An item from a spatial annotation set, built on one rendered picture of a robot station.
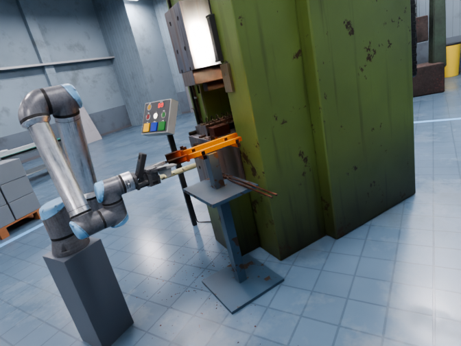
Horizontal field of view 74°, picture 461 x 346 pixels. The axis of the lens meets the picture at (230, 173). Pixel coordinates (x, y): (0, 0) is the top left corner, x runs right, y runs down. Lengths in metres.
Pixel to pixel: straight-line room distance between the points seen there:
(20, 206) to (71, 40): 9.09
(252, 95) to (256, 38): 0.31
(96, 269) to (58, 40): 11.35
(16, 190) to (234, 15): 3.68
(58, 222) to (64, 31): 11.51
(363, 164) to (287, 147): 0.65
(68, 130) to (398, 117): 2.21
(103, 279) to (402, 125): 2.33
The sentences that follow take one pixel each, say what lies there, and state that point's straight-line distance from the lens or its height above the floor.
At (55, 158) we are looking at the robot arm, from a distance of 1.48.
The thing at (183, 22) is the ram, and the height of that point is 1.64.
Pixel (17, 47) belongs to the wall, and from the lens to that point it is 12.10.
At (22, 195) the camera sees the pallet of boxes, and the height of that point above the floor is 0.38.
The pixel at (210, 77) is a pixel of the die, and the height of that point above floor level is 1.30.
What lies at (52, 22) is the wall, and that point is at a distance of 12.93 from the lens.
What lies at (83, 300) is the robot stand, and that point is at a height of 0.35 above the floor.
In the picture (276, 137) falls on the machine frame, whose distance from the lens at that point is 1.97.
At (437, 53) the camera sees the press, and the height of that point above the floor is 0.75.
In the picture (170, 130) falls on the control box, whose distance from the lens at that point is 2.56.
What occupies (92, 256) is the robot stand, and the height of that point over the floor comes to 0.54.
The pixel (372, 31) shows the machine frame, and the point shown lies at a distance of 2.43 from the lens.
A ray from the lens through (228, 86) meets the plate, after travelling 1.99.
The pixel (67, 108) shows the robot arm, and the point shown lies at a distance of 1.58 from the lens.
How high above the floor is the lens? 1.31
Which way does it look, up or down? 18 degrees down
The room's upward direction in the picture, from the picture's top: 13 degrees counter-clockwise
